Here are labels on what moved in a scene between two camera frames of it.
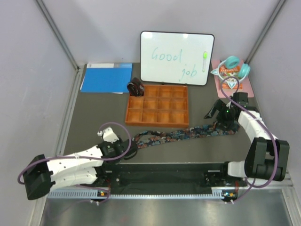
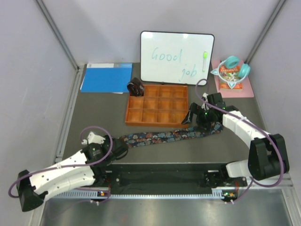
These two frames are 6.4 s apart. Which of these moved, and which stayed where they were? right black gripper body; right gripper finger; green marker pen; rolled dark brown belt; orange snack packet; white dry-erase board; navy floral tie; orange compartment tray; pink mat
Moved: navy floral tie; right black gripper body; right gripper finger
Stayed: white dry-erase board; rolled dark brown belt; green marker pen; orange snack packet; pink mat; orange compartment tray
